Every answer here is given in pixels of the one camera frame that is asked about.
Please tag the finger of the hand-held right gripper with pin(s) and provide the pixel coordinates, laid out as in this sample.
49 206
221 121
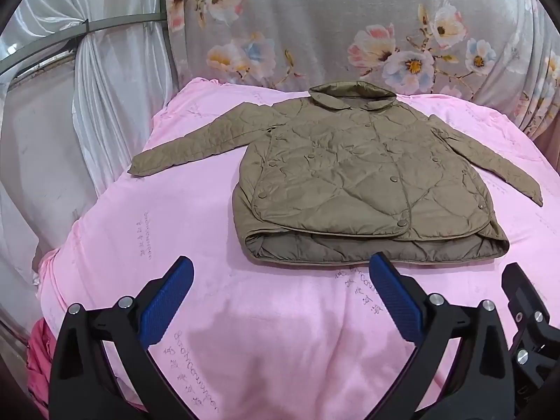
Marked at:
523 297

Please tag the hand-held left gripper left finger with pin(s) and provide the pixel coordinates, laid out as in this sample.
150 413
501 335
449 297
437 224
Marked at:
165 302

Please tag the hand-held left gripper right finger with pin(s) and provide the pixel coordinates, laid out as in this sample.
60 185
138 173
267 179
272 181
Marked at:
396 299

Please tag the olive quilted jacket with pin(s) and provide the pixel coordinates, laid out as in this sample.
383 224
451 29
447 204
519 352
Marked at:
350 183

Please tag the pink blanket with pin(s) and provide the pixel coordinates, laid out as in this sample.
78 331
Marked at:
245 350

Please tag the dark pink cloth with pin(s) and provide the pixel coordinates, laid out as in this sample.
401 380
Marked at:
38 358

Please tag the white satin curtain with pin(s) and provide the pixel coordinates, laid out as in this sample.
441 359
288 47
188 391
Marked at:
109 96

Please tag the grey floral sheet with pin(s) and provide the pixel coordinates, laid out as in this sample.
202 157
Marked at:
332 26

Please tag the grey metal rail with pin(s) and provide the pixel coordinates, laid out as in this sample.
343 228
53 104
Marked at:
87 30

